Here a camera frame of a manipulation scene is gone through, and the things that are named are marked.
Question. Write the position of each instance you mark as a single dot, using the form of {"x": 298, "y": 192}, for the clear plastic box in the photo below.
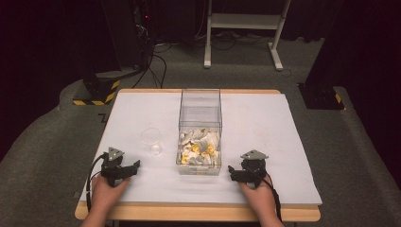
{"x": 199, "y": 110}

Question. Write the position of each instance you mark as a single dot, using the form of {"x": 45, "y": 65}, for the white metal stand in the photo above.
{"x": 246, "y": 21}

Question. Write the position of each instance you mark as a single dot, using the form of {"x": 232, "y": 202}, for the person's left hand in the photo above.
{"x": 105, "y": 194}

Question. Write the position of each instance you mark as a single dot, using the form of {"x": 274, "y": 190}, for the clear glass cup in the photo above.
{"x": 151, "y": 138}

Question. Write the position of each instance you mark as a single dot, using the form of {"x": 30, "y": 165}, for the white table mat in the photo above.
{"x": 258, "y": 132}

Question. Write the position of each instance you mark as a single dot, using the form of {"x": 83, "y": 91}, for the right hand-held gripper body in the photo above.
{"x": 252, "y": 171}

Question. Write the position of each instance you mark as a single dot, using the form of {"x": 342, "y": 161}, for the black stand base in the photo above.
{"x": 321, "y": 96}

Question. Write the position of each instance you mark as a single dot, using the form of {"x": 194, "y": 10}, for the wooden table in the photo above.
{"x": 195, "y": 213}

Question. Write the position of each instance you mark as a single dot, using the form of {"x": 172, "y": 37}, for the dark curtain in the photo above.
{"x": 41, "y": 56}
{"x": 365, "y": 47}

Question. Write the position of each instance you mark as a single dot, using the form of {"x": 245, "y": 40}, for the black base with yellow stripes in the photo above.
{"x": 101, "y": 90}

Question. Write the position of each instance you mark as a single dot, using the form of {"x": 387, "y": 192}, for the pile of white yellow packets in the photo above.
{"x": 199, "y": 146}

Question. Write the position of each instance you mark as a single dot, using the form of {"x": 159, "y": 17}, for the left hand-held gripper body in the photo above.
{"x": 113, "y": 170}

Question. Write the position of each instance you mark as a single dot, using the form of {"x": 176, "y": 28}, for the black computer tower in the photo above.
{"x": 126, "y": 31}

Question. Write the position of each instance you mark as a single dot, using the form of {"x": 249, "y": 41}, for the person's right hand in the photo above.
{"x": 260, "y": 198}

